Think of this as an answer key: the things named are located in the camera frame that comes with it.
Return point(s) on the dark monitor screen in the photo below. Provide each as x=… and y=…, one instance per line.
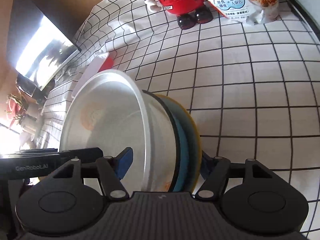
x=36, y=47

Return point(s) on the translucent plastic round bowl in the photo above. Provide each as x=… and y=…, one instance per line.
x=109, y=113

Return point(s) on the white bowl with black rim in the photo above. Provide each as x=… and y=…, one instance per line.
x=161, y=173

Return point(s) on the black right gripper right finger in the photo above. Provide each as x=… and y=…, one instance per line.
x=251, y=197

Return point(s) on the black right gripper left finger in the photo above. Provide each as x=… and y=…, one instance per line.
x=72, y=198

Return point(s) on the potted plant with red leaves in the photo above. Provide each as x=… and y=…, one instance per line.
x=17, y=107

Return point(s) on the translucent rectangular plastic container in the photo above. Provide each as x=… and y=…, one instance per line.
x=100, y=63

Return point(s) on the white black grid tablecloth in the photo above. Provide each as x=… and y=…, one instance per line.
x=253, y=91

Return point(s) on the red panda robot figurine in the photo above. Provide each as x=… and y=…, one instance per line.
x=188, y=12

